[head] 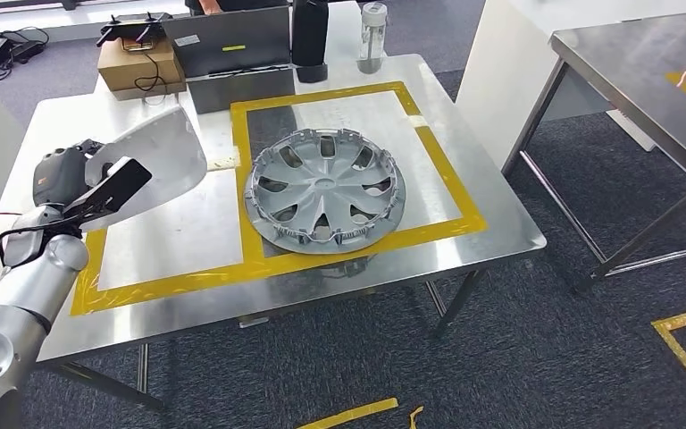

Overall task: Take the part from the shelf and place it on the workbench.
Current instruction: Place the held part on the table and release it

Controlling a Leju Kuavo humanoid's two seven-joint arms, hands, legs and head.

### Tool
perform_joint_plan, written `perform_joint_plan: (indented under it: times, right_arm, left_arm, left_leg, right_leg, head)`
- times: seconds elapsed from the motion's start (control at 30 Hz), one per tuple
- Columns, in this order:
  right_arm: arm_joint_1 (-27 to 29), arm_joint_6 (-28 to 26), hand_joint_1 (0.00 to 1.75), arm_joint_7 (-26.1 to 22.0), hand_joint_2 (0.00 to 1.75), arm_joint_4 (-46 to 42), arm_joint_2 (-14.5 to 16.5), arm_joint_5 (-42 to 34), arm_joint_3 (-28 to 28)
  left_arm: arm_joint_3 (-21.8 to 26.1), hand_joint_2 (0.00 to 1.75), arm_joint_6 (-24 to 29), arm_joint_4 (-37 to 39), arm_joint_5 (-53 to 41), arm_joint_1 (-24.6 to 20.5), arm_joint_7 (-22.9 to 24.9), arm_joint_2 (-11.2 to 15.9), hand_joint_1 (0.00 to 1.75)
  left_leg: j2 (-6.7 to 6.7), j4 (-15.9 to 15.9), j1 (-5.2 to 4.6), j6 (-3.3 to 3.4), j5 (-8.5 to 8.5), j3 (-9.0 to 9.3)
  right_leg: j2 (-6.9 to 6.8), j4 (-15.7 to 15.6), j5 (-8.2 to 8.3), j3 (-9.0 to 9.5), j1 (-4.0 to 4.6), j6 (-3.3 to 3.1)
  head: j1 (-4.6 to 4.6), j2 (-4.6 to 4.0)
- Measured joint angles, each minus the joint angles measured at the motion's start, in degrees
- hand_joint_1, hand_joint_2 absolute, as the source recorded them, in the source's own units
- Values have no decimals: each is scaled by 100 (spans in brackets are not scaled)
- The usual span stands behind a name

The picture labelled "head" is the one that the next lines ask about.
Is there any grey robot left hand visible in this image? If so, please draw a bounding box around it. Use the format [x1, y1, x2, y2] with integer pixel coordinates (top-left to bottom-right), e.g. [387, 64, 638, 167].
[32, 139, 154, 233]

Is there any white plastic body panel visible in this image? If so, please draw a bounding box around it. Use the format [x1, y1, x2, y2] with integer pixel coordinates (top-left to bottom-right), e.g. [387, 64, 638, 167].
[79, 105, 208, 233]

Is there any stainless steel workbench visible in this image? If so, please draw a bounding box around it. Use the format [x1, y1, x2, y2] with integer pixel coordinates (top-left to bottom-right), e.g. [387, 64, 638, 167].
[0, 53, 548, 414]

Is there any yellow workbench tape outline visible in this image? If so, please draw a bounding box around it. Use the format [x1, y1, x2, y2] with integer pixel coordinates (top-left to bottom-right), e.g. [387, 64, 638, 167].
[71, 80, 489, 316]

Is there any grey laptop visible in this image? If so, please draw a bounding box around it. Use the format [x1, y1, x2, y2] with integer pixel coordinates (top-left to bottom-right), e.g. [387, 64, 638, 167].
[162, 5, 297, 114]

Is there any black bottle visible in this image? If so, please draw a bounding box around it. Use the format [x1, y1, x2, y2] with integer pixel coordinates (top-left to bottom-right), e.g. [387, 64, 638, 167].
[290, 0, 330, 84]

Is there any brown cardboard box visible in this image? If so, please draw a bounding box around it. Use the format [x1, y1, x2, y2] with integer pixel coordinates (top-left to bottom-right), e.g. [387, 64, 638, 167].
[96, 36, 188, 102]

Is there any clear plastic bottle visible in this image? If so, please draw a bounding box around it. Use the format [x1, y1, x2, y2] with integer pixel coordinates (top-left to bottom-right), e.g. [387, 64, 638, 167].
[357, 1, 389, 75]

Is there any silver wheel hubcap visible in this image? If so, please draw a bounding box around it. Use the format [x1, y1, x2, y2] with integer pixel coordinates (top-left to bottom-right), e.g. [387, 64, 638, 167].
[244, 127, 407, 256]

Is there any stainless steel table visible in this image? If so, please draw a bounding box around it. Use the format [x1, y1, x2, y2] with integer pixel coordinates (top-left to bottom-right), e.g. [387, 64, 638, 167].
[499, 10, 686, 296]

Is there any black cable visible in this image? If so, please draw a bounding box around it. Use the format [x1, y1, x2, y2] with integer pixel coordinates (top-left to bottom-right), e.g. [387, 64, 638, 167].
[121, 38, 170, 106]

